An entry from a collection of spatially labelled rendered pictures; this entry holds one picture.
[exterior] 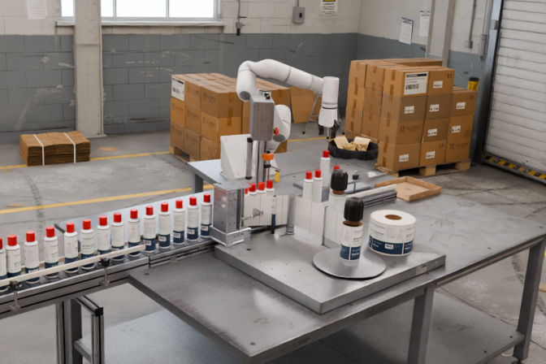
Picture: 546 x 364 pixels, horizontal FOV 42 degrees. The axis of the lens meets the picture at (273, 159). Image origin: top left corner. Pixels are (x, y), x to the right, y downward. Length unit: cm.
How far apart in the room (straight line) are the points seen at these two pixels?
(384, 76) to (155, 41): 303
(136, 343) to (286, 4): 661
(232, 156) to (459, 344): 166
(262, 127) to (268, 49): 623
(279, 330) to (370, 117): 503
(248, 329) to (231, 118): 442
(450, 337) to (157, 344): 155
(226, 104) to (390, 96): 165
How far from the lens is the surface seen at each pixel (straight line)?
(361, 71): 751
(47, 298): 289
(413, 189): 433
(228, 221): 312
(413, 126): 728
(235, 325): 263
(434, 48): 904
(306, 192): 361
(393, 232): 316
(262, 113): 332
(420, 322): 326
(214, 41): 916
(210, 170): 445
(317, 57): 997
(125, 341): 376
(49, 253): 286
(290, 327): 264
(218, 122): 679
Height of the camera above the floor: 210
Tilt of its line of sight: 16 degrees down
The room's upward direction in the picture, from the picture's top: 3 degrees clockwise
